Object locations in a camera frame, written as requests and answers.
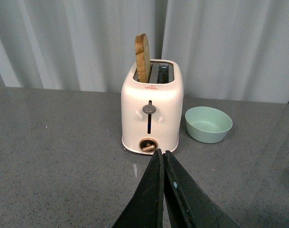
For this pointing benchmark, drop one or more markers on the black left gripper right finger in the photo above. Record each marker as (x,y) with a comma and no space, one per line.
(188,206)

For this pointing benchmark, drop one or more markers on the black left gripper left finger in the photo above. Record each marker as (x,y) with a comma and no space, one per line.
(145,209)

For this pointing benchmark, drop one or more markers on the green bowl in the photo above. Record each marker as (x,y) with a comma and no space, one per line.
(207,125)

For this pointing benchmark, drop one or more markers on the white toaster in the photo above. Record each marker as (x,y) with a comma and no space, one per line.
(151,112)

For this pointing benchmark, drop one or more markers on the toast bread slice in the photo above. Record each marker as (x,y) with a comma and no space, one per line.
(142,58)

